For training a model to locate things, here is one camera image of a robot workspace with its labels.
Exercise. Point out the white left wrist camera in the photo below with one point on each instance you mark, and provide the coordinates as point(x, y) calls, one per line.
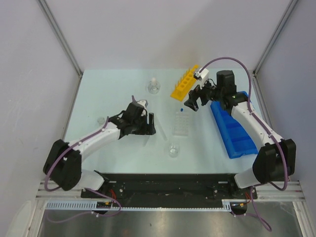
point(144, 104)

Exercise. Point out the clear plastic well plate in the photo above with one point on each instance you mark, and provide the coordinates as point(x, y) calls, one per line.
point(181, 124)

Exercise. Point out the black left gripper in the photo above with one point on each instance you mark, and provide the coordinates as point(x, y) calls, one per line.
point(147, 129)

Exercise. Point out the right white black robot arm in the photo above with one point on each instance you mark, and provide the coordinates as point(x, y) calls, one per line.
point(276, 156)

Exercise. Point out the yellow test tube rack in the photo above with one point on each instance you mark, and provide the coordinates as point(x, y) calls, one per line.
point(184, 84)

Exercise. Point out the blue plastic tray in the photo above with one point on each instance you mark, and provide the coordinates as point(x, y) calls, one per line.
point(236, 140)

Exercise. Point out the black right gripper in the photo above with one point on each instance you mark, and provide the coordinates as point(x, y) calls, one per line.
point(193, 96)

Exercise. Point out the glass flask with stopper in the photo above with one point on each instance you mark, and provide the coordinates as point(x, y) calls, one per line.
point(153, 86)

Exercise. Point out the small glass jar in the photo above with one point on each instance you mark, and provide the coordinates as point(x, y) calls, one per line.
point(101, 121)

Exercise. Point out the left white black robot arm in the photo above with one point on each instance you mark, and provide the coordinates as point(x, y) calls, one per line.
point(63, 167)

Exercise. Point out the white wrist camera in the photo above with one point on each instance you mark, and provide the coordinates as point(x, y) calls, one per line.
point(202, 76)
point(144, 104)

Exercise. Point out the small clear glass beaker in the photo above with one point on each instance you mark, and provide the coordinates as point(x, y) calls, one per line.
point(174, 149)

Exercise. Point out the white slotted cable duct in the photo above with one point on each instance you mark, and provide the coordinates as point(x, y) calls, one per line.
point(93, 205)

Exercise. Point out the thin clear test tube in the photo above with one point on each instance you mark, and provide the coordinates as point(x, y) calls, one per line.
point(147, 137)

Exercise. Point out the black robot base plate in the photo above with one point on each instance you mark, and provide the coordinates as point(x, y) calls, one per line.
point(173, 190)

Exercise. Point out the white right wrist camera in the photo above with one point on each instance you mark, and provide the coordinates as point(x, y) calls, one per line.
point(202, 76)

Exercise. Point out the large clear test tube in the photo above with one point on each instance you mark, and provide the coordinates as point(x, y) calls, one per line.
point(161, 131)

